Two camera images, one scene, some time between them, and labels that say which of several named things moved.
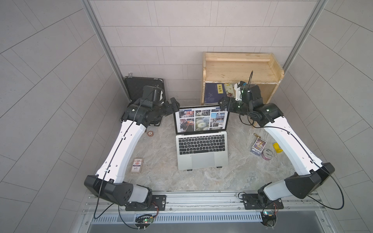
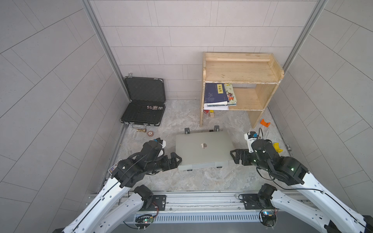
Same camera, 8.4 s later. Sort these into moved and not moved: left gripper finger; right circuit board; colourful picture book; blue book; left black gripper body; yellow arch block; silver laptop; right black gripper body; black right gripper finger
Moved: left black gripper body; right black gripper body; black right gripper finger; silver laptop; left gripper finger
Not moved: blue book; yellow arch block; colourful picture book; right circuit board
